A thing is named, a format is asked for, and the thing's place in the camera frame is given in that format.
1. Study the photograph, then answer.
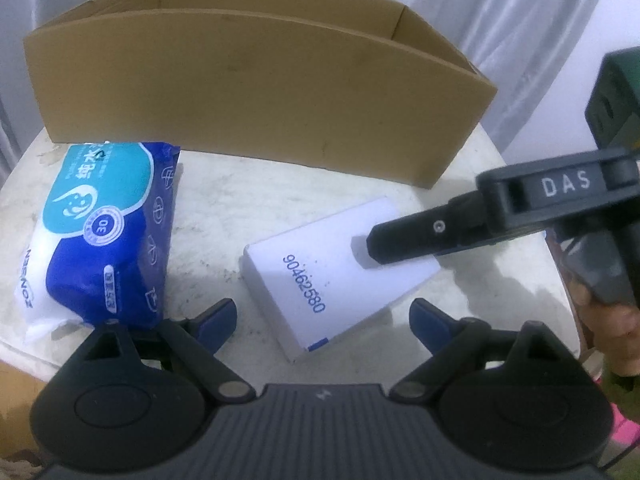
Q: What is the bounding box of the white rectangular box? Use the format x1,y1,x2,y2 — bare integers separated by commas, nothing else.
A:
243,196,441,363

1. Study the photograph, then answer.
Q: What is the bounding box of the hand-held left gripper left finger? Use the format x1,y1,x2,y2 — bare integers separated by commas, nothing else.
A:
62,298,256,404

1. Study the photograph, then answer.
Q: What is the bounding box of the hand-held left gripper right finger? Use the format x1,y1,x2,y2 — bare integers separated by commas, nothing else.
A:
390,298,582,404

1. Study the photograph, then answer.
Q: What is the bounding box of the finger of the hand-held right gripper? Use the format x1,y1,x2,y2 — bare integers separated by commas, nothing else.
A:
366,194,490,264

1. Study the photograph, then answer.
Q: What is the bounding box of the brown cardboard box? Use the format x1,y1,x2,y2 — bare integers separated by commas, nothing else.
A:
22,0,499,189

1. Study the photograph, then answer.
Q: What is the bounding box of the person's right hand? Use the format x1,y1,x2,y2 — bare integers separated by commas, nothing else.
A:
570,275,640,378

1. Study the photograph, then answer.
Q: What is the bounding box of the blue wet wipes pack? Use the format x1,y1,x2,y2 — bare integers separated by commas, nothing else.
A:
20,140,182,343

